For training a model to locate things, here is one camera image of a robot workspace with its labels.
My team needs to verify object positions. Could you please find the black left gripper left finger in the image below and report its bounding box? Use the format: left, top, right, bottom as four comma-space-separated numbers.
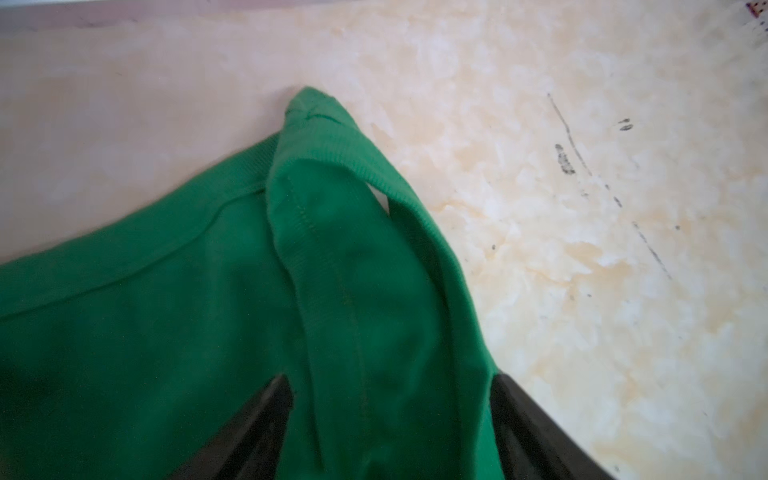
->
169, 374, 294, 480

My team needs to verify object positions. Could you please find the green tank top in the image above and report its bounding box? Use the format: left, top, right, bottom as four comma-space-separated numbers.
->
1, 88, 502, 479

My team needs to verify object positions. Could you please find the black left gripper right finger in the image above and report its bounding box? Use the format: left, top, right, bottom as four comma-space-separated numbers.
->
490, 373, 613, 480

